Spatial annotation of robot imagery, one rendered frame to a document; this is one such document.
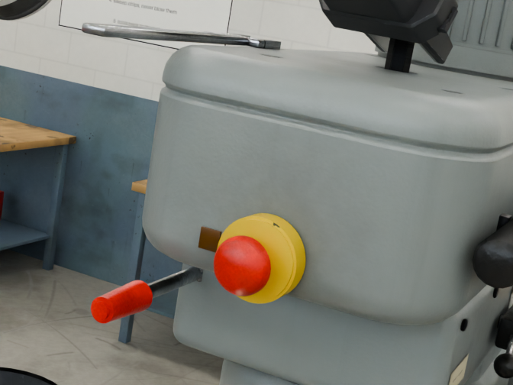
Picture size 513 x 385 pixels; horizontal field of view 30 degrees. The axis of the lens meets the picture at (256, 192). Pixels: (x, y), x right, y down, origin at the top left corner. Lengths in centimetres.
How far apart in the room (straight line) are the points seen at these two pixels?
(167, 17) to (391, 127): 523
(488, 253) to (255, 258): 15
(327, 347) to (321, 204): 16
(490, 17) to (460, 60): 5
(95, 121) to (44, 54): 57
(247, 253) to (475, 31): 46
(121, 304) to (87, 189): 549
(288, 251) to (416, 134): 11
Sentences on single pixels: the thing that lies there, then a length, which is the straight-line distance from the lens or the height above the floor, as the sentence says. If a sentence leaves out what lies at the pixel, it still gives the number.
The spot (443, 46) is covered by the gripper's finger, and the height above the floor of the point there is 192.
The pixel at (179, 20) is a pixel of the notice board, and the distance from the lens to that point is 578.
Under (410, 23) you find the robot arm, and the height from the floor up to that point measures 193.
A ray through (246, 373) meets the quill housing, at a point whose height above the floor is 161.
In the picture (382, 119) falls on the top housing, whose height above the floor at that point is 187.
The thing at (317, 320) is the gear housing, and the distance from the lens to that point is 77.
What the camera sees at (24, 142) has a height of 88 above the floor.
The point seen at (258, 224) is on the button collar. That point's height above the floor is 178.
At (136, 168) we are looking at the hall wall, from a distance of 596.
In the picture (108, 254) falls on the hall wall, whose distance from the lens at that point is 616.
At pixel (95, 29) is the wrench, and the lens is 66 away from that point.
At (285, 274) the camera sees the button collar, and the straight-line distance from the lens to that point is 64.
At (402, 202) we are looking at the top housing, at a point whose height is 182.
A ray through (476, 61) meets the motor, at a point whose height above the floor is 190.
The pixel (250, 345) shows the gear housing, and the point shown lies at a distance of 80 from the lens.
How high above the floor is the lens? 194
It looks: 12 degrees down
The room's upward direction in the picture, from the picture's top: 10 degrees clockwise
